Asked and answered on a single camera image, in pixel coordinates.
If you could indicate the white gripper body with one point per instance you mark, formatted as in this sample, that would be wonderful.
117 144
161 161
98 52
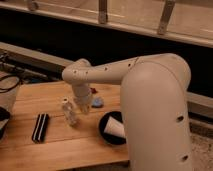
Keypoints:
82 96

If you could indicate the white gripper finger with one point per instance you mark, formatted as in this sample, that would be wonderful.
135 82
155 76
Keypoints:
80 107
86 109

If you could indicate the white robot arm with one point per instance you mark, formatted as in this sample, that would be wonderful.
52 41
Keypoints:
153 103

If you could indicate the clear plastic bottle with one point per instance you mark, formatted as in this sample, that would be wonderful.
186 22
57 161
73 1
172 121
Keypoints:
68 111

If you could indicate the dark red small object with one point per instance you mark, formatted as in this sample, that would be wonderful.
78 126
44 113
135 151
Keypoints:
93 90

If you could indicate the white paper cup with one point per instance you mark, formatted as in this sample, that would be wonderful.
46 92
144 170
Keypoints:
114 127

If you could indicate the black bowl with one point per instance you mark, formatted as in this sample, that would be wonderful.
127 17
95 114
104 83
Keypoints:
107 137

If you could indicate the wooden table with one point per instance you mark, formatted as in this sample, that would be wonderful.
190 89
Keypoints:
64 147

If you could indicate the dark object at left edge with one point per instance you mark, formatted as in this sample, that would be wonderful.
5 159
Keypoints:
4 118

